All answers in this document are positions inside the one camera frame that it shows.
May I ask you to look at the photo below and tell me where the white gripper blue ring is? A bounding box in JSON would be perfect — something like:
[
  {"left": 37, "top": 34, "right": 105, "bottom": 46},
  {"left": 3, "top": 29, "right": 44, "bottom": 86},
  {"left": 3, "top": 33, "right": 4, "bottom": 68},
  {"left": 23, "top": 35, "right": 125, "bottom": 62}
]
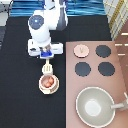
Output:
[{"left": 27, "top": 39, "right": 63, "bottom": 59}]

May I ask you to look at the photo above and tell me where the cream slotted spatula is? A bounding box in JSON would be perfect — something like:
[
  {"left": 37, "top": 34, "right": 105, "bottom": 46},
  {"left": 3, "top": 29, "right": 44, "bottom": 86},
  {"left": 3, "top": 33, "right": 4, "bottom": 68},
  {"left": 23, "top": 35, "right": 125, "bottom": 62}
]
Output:
[{"left": 42, "top": 59, "right": 53, "bottom": 74}]

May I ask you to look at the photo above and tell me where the pink pot with food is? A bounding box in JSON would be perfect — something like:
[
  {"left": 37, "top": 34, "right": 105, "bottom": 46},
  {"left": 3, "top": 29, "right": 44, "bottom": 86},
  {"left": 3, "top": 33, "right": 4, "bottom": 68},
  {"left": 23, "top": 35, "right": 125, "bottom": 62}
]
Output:
[{"left": 39, "top": 75, "right": 55, "bottom": 89}]

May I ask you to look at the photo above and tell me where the cream plate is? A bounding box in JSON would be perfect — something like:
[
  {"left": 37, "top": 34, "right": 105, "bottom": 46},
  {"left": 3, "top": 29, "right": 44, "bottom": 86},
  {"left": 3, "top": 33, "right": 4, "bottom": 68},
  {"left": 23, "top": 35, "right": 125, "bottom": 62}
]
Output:
[{"left": 39, "top": 75, "right": 60, "bottom": 95}]

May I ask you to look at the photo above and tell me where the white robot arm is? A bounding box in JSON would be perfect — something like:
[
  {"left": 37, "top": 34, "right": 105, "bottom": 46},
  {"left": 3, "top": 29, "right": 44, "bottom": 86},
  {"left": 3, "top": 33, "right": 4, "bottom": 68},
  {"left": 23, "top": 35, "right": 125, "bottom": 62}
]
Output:
[{"left": 28, "top": 0, "right": 68, "bottom": 59}]

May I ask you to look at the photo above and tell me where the black burner bottom left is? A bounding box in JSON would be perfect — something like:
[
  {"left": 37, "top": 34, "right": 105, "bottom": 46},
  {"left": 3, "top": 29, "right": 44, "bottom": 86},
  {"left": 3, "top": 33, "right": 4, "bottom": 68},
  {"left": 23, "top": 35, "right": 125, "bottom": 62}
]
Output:
[{"left": 75, "top": 62, "right": 91, "bottom": 77}]

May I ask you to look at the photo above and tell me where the black burner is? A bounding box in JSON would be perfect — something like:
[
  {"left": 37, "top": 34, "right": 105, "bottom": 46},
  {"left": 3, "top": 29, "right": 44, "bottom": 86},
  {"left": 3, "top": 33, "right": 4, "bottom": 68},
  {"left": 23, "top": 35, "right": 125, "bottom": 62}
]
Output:
[
  {"left": 75, "top": 62, "right": 91, "bottom": 77},
  {"left": 98, "top": 62, "right": 115, "bottom": 76},
  {"left": 96, "top": 45, "right": 111, "bottom": 58}
]

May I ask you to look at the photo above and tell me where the pink stove top board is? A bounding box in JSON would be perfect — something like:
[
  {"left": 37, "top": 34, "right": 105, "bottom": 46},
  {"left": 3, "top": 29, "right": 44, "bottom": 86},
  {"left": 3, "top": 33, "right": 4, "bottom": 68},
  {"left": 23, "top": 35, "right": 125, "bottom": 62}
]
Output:
[{"left": 66, "top": 41, "right": 128, "bottom": 128}]

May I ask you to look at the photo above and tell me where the black burner top right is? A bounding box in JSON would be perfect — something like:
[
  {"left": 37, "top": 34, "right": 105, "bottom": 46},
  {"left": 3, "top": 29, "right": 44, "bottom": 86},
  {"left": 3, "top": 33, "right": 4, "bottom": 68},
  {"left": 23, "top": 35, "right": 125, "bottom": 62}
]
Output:
[{"left": 96, "top": 45, "right": 111, "bottom": 58}]

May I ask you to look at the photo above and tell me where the black table mat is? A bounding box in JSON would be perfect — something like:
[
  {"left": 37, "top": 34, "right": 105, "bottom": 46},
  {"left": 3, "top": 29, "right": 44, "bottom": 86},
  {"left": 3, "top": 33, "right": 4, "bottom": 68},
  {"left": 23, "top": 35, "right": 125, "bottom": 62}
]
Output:
[{"left": 0, "top": 15, "right": 113, "bottom": 128}]

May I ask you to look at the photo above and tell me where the black burner bottom right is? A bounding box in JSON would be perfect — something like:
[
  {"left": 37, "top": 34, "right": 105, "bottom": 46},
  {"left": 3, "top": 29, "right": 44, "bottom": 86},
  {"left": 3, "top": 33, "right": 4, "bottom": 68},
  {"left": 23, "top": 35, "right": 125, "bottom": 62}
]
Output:
[{"left": 98, "top": 62, "right": 115, "bottom": 76}]

